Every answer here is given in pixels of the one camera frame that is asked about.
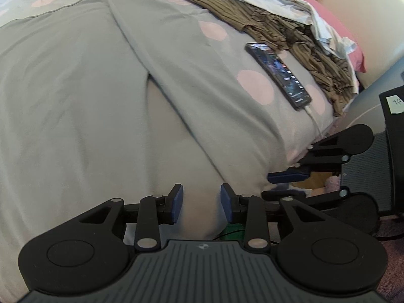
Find white sticky note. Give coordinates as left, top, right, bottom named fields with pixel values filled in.
left=386, top=94, right=404, bottom=114

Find brown striped garment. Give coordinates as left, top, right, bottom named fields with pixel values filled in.
left=162, top=0, right=359, bottom=117

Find pink pillow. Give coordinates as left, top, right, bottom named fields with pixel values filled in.
left=244, top=0, right=367, bottom=73

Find black chair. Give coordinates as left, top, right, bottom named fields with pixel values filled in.
left=379, top=85, right=404, bottom=218

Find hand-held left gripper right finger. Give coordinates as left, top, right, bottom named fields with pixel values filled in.
left=220, top=183, right=330, bottom=253

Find grey t-shirt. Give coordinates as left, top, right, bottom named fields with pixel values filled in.
left=0, top=0, right=289, bottom=294

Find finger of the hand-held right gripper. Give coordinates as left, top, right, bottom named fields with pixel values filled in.
left=268, top=137, right=348, bottom=184
left=261, top=188, right=349, bottom=210

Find green object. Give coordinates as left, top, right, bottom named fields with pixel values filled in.
left=220, top=223, right=247, bottom=242

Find white charging cable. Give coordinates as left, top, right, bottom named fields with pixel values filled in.
left=304, top=106, right=325, bottom=141

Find black smartphone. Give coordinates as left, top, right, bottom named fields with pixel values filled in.
left=245, top=42, right=312, bottom=111

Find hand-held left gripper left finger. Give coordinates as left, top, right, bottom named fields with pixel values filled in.
left=77, top=184, right=184, bottom=252

